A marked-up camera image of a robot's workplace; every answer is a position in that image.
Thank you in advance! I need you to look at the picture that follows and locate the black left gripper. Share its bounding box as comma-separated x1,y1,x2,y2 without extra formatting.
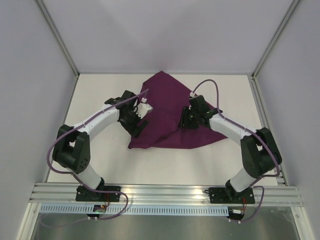
119,108,149,138

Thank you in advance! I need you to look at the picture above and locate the purple cloth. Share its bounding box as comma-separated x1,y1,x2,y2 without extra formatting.
128,71,227,149

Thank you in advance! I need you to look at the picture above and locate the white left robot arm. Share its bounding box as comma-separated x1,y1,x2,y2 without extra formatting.
48,90,153,201

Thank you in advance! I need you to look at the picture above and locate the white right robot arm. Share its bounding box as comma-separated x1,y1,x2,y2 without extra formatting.
179,93,282,203

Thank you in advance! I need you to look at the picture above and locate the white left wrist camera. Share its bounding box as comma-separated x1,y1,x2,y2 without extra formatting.
136,97,153,119

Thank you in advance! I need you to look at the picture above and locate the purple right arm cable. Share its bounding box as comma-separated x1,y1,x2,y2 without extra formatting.
191,79,282,178

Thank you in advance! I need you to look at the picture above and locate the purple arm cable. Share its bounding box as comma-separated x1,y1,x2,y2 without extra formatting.
191,79,282,178
45,88,150,193

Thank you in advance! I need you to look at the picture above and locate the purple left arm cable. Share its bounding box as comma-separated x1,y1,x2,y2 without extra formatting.
45,88,150,193

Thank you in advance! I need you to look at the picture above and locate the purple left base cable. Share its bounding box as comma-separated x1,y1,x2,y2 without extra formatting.
84,190,130,222

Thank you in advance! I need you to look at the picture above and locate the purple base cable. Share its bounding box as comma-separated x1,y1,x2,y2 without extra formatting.
226,185,266,225
84,190,130,222

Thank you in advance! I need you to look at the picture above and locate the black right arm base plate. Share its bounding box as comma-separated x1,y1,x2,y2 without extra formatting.
204,187,256,205

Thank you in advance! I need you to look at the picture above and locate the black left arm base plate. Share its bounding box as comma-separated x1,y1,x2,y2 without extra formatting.
75,185,122,203

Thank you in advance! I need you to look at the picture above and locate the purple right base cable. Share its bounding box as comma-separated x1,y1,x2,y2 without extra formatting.
226,185,266,225

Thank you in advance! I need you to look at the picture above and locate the aluminium front rail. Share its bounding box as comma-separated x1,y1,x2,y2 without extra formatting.
29,182,304,207

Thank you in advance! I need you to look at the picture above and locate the aluminium rail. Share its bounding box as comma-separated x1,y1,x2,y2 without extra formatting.
29,182,304,207
248,75,315,240

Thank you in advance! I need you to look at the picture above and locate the white slotted cable duct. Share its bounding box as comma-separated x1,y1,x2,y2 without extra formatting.
39,203,229,217

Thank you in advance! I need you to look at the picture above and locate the aluminium left frame post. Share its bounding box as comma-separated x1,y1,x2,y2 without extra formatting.
34,0,80,80

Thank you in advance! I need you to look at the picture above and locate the aluminium frame post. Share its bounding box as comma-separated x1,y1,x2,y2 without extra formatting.
34,0,80,80
251,0,302,80

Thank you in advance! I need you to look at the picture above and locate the aluminium right frame post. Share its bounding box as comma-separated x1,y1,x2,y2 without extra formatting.
251,0,302,80

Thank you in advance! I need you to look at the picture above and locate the aluminium right side rail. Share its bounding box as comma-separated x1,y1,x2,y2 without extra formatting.
248,75,315,240

